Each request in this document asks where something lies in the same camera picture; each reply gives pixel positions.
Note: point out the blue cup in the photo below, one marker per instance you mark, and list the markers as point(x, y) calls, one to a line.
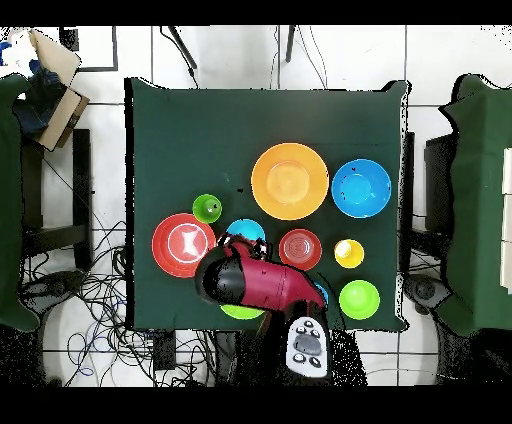
point(324, 294)

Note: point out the wide red bowl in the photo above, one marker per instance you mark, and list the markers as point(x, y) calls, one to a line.
point(162, 248)

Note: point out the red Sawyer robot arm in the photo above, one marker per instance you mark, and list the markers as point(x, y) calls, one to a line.
point(272, 284)

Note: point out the dark blue cloth bundle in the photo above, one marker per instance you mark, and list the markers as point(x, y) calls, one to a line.
point(38, 108)

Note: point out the dark green table cloth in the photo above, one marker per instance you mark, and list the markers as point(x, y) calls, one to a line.
point(192, 140)

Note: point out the large green bowl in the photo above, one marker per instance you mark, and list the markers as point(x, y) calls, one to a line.
point(240, 312)

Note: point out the large orange bowl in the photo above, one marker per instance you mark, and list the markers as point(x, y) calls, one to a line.
point(290, 182)

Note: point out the green cup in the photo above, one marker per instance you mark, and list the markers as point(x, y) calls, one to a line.
point(204, 212)

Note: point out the small blue bowl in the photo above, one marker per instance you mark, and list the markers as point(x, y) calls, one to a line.
point(246, 228)

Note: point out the black stool frame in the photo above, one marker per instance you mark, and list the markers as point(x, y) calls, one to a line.
point(82, 180)

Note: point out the yellow cup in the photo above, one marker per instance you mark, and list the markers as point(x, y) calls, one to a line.
point(352, 256)

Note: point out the black tripod leg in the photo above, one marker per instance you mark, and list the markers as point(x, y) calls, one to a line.
point(184, 50)
point(290, 44)

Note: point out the green cloth side table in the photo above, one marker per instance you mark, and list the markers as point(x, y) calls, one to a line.
point(10, 200)
point(476, 200)

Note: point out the cardboard box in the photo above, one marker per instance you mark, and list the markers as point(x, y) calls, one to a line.
point(60, 116)

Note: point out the large blue bowl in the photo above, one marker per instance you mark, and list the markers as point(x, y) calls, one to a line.
point(361, 188)

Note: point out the white box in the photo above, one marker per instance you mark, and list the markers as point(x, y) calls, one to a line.
point(508, 220)

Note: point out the small red bowl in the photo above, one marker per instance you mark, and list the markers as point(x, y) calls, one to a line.
point(300, 248)

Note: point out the small green bowl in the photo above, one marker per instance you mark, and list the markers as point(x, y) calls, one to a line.
point(359, 300)

